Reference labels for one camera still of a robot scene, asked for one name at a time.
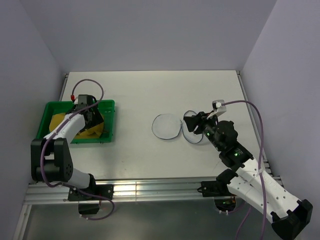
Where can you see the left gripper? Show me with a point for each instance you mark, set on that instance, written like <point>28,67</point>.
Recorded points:
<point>96,119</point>

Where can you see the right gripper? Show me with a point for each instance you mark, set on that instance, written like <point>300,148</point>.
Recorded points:
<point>200,119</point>

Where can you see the white mesh laundry bag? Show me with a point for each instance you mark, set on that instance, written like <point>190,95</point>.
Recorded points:
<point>168,127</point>

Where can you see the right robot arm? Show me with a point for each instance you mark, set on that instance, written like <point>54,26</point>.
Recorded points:
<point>244,178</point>

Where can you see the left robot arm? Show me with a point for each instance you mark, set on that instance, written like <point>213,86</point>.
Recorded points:
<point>51,160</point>

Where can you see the green plastic tray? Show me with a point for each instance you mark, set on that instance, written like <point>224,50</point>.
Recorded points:
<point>105,107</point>

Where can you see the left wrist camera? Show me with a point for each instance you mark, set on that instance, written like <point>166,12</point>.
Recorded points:
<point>82,99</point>

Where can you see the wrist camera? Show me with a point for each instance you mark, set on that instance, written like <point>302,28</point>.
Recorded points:
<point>218,108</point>
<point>82,99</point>

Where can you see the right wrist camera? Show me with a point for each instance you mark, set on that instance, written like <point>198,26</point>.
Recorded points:
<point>218,108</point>

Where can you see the aluminium frame rail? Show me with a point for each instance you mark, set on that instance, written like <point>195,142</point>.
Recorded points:
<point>130,190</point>

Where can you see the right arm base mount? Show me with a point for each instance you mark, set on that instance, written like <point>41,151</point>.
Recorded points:
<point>224,201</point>

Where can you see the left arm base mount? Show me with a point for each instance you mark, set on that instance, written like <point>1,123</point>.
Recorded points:
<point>89,202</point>

